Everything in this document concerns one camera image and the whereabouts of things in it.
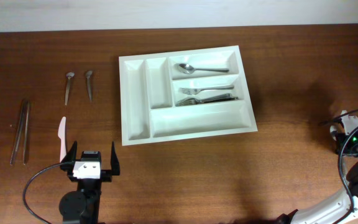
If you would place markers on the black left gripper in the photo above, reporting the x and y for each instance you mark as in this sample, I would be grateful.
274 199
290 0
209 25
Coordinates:
89 180

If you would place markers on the small steel teaspoon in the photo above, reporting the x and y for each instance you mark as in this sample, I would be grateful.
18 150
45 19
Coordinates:
69 76
88 76

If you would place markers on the black handled fork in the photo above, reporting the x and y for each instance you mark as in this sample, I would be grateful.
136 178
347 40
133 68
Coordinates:
197 101

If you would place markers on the steel fork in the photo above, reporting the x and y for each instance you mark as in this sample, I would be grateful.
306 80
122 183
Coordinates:
195 91

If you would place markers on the steel tablespoon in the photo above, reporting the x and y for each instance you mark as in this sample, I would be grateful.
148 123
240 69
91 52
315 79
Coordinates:
333 131
188 69

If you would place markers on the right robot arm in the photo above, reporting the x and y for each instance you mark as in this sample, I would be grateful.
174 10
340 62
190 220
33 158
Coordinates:
341 207

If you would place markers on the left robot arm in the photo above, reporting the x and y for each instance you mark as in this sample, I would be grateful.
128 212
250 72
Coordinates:
82 205

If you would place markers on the white plastic cutlery tray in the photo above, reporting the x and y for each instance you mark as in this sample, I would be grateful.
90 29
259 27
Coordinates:
150 90

